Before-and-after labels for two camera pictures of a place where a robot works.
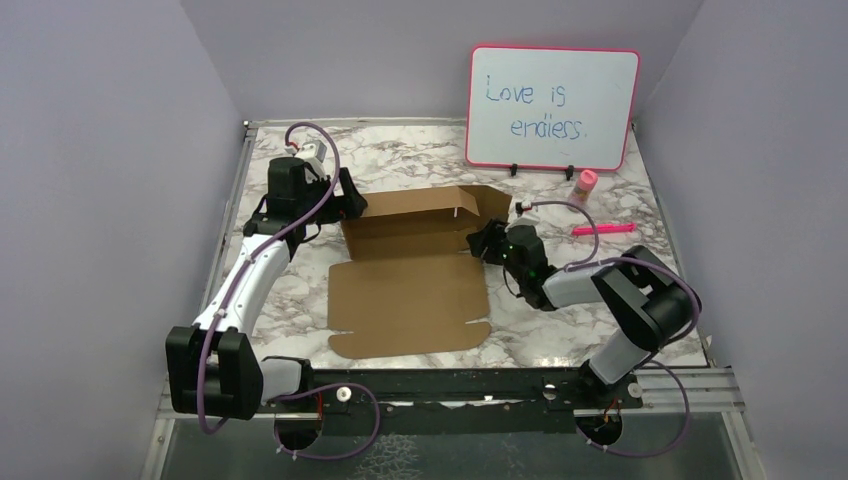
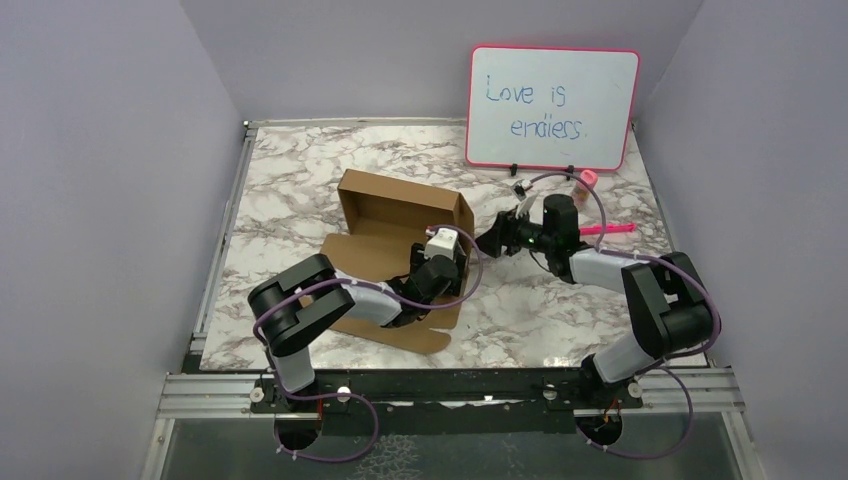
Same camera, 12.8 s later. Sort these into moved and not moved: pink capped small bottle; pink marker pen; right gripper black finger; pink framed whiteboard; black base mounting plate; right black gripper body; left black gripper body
Moved: left black gripper body; right black gripper body
Not moved: pink capped small bottle; right gripper black finger; pink marker pen; pink framed whiteboard; black base mounting plate
